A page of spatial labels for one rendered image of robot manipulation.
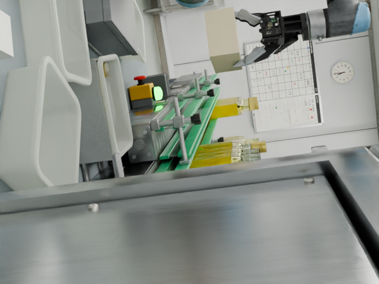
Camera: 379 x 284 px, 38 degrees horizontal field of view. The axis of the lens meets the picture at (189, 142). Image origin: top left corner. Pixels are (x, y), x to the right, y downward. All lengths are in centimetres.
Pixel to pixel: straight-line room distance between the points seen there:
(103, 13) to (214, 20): 30
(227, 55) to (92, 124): 41
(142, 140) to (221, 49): 30
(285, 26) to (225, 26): 15
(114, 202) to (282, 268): 21
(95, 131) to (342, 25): 67
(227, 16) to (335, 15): 27
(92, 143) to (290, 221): 87
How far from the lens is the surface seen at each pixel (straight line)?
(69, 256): 38
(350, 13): 146
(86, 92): 120
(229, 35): 141
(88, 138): 121
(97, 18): 130
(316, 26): 144
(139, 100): 178
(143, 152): 139
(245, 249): 34
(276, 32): 142
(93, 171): 132
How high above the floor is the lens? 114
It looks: 7 degrees down
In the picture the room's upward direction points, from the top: 82 degrees clockwise
